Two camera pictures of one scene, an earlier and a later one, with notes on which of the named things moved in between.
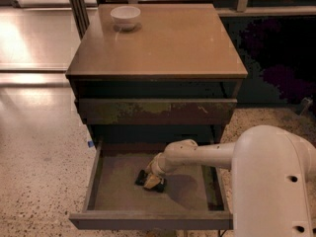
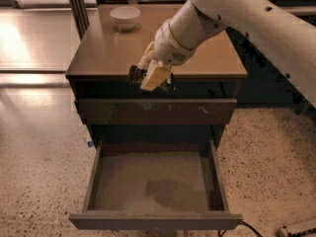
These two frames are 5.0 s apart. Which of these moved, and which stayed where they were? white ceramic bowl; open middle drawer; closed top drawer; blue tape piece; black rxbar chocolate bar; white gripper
Moved: white gripper; black rxbar chocolate bar
Stayed: closed top drawer; white ceramic bowl; open middle drawer; blue tape piece
